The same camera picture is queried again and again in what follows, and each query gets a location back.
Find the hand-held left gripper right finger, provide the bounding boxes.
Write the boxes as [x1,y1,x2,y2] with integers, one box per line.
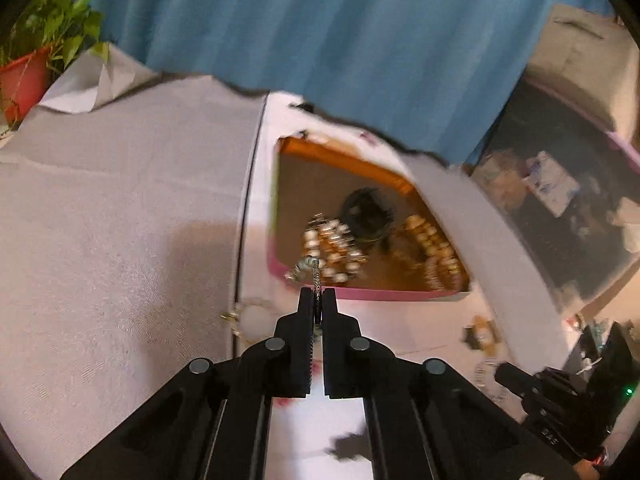
[321,287,581,480]

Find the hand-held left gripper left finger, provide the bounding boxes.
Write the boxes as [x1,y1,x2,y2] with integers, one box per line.
[60,287,315,480]

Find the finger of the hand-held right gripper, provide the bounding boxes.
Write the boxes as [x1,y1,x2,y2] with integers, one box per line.
[494,362,543,401]

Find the small clear bead bracelet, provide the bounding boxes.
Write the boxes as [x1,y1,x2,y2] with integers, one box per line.
[472,357,501,391]

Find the silver clear bead bracelet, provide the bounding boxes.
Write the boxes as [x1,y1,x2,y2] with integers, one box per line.
[285,256,325,341]

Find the white pearl cluster bracelet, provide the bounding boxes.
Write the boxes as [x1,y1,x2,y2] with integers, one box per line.
[301,215,368,283]

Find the black wrist band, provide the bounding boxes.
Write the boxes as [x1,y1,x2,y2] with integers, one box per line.
[340,187,396,246]

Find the amber bead bracelet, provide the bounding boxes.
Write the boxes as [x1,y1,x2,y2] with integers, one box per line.
[395,214,463,291]

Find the copper tray with pink rim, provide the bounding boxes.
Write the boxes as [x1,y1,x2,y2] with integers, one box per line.
[270,135,473,303]

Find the round gold ornament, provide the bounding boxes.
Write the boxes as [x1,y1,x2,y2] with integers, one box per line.
[462,316,501,356]

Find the clear storage bin purple lid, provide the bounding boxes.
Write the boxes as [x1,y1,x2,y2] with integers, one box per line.
[462,72,640,311]

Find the white paper label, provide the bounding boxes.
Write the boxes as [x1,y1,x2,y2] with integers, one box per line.
[525,152,581,218]

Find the grey tablecloth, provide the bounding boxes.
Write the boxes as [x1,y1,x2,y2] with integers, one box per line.
[0,42,571,480]

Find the blue curtain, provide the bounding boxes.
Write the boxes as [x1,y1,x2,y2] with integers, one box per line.
[67,0,616,166]

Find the beige fabric box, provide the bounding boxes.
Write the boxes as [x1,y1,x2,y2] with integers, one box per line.
[520,4,640,131]

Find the green plant in red pot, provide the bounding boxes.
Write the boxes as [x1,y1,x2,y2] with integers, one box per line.
[0,0,111,131]

